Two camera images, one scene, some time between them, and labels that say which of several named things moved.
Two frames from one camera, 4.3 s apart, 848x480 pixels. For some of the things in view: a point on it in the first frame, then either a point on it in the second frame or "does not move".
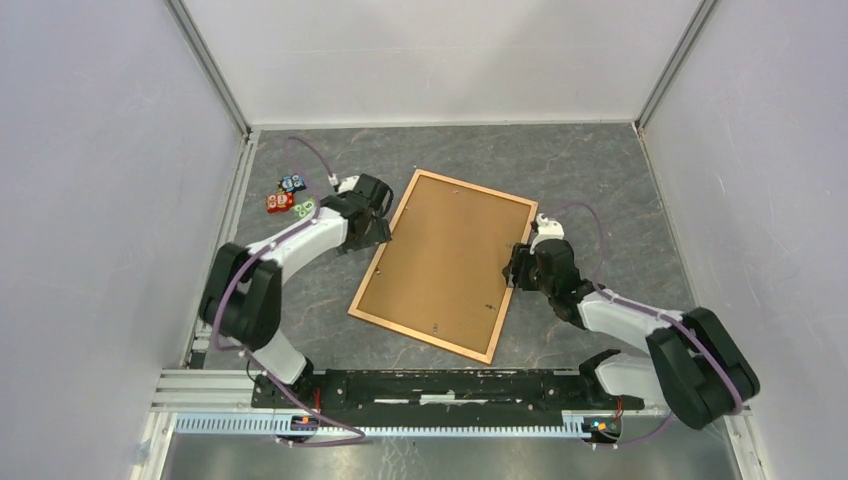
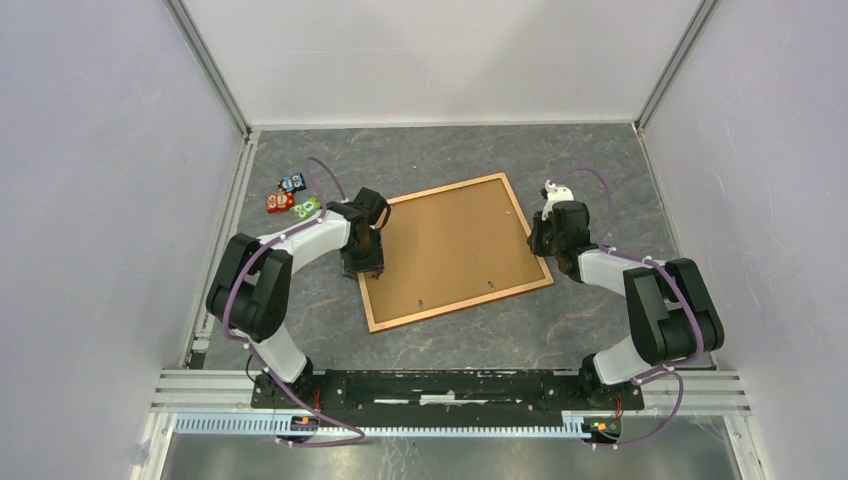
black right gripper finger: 522,259 to 541,227
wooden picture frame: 355,305 to 449,248
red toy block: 280,202 does not move
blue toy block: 293,183 does not move
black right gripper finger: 507,273 to 537,242
